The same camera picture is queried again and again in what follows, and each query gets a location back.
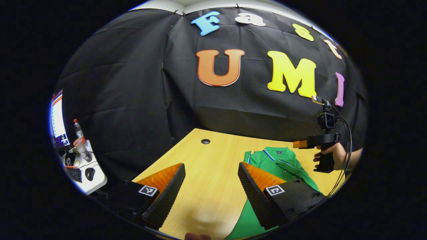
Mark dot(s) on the clear plastic cup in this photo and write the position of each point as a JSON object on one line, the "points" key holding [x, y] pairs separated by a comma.
{"points": [[82, 150]]}

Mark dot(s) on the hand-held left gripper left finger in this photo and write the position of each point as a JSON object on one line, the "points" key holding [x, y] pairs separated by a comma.
{"points": [[170, 196]]}

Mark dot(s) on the clear bottle with red cap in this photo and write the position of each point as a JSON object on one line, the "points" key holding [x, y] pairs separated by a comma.
{"points": [[78, 130]]}

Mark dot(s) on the white side table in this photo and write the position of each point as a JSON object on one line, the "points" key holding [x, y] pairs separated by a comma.
{"points": [[96, 180]]}

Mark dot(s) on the black backdrop cloth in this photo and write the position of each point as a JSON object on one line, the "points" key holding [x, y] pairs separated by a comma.
{"points": [[140, 100]]}

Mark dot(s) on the black computer mouse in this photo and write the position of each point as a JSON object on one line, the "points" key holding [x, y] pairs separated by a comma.
{"points": [[90, 174]]}

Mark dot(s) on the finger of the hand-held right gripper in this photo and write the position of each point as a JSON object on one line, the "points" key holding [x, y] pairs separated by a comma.
{"points": [[300, 144]]}

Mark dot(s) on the black keyboard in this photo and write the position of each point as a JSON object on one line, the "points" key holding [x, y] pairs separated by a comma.
{"points": [[74, 174]]}

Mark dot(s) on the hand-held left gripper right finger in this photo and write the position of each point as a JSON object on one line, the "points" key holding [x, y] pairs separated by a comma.
{"points": [[253, 196]]}

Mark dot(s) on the green T-shirt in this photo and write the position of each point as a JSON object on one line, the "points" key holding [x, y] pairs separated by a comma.
{"points": [[283, 163]]}

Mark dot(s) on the computer monitor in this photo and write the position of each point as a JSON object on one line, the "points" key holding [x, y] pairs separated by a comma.
{"points": [[58, 120]]}

